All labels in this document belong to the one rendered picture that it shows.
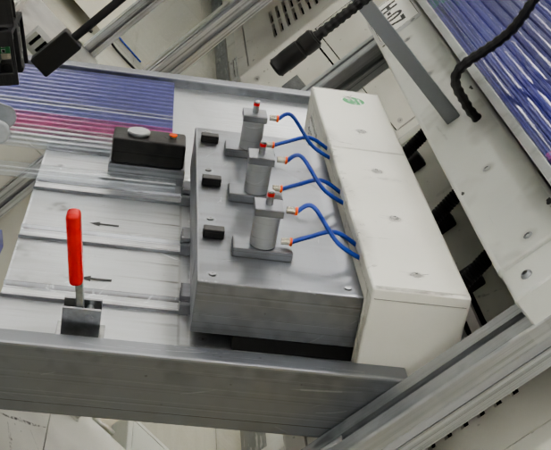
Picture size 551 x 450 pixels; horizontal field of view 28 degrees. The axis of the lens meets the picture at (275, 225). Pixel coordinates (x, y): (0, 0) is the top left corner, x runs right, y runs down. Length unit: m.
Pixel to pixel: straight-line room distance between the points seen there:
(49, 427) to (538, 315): 0.95
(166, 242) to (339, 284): 0.22
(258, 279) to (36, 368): 0.19
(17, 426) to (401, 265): 0.80
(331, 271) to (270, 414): 0.13
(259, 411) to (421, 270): 0.17
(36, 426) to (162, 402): 0.74
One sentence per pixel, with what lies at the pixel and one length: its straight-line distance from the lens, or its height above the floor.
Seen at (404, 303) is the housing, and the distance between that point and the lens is 0.88.
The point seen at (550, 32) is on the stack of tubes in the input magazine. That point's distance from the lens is 1.06.
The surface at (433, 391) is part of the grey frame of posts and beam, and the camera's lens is 0.86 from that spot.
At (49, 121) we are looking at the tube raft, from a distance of 1.29.
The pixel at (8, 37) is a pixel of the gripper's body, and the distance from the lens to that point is 1.07.
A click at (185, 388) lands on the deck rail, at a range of 0.88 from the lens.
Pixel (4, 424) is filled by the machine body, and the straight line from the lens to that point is 1.56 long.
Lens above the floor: 1.39
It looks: 13 degrees down
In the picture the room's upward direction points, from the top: 53 degrees clockwise
